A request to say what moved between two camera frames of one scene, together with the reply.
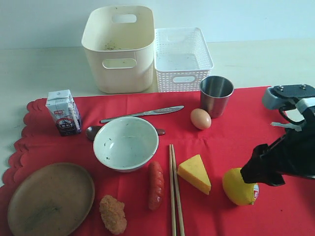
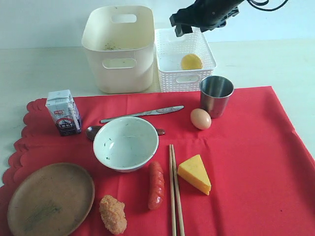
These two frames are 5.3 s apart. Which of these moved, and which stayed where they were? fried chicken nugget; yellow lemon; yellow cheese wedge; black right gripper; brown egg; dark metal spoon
Moved: yellow lemon; black right gripper
Stayed: dark metal spoon; yellow cheese wedge; fried chicken nugget; brown egg
